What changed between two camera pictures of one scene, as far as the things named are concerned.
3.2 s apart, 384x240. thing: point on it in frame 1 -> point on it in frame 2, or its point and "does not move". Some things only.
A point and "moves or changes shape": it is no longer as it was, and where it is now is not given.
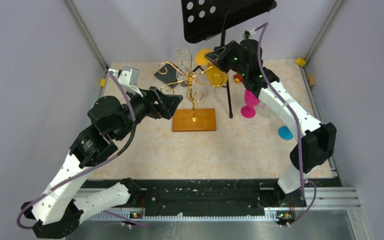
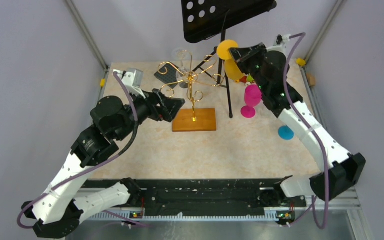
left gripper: x=169 y=102 does not move
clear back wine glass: x=182 y=55 does not move
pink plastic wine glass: x=248 y=111 does not move
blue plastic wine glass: x=284 y=133 does not move
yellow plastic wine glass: x=215 y=77 moves or changes shape
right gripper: x=217 y=56 -> x=243 y=56
